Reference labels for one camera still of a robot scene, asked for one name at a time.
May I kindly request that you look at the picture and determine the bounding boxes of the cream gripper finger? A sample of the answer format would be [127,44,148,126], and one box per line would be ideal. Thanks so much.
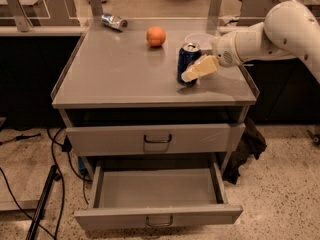
[181,55,219,82]

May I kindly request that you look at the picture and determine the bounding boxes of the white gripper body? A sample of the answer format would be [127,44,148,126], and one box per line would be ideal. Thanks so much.
[211,32,243,67]

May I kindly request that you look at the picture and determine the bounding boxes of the blue pepsi can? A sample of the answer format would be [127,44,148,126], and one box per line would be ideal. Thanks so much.
[177,42,202,86]

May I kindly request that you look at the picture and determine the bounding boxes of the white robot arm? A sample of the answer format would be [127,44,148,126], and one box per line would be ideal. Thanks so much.
[181,1,320,82]

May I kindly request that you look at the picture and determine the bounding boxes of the grey top drawer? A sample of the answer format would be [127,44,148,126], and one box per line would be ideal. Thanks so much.
[66,123,245,156]

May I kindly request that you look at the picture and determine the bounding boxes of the grey metal drawer cabinet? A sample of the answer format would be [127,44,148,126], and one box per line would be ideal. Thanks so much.
[52,18,257,167]

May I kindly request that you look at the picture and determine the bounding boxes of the silver can lying down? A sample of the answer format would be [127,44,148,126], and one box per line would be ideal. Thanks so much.
[101,13,128,32]

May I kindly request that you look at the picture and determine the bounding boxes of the grey open middle drawer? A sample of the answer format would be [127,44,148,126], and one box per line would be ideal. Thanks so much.
[74,161,243,231]

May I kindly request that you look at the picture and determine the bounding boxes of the white ceramic bowl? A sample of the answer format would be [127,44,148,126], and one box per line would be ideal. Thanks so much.
[185,33,214,51]

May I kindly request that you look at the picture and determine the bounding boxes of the orange fruit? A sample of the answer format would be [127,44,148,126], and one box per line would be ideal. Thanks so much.
[146,26,166,47]

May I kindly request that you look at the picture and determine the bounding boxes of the dark cloth on floor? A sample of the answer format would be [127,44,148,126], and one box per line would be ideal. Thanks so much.
[223,118,267,184]

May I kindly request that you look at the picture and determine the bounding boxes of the black flat bar on floor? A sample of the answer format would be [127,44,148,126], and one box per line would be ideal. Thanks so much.
[26,165,57,240]

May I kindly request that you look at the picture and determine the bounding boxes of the black floor cables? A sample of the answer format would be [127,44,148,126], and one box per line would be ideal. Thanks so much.
[0,127,93,240]

